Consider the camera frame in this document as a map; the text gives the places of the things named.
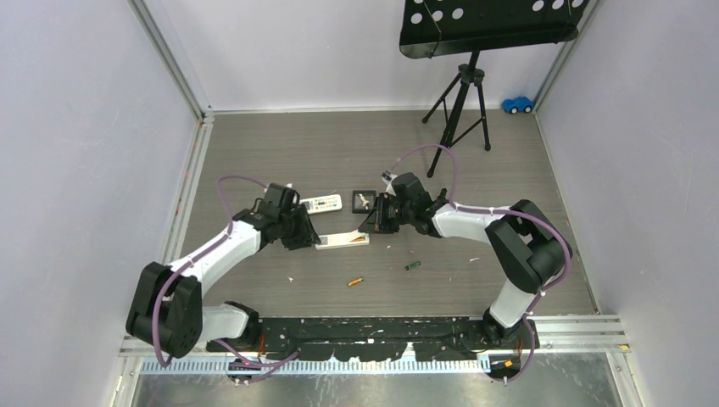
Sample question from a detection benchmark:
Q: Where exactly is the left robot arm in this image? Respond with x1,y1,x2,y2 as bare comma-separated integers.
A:
125,183,320,367

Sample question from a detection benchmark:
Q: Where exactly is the white remote control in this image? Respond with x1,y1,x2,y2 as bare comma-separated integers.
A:
315,232,370,250
300,194,343,215

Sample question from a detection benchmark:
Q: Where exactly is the purple cable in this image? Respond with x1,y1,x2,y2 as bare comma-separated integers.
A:
153,176,276,369
387,144,574,383

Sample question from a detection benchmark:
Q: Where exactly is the black music stand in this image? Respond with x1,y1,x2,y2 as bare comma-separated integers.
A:
399,0,588,177

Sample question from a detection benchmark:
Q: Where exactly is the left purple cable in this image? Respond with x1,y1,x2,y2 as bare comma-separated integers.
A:
153,176,276,369

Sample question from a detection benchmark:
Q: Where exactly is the black framed display case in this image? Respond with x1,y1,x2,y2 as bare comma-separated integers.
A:
351,190,376,215

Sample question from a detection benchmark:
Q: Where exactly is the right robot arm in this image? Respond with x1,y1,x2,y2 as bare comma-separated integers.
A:
358,172,572,348

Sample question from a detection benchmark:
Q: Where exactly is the blue toy car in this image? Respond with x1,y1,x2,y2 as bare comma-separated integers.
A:
501,97,534,114

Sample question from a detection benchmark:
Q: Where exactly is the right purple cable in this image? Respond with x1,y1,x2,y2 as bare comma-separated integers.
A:
387,144,574,383

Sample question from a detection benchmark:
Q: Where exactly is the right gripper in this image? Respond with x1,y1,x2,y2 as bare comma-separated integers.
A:
359,193,414,235

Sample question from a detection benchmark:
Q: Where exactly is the white battery cover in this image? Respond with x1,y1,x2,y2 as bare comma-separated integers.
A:
347,230,369,243

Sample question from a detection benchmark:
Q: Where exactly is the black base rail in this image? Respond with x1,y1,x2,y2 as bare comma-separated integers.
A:
207,311,538,362

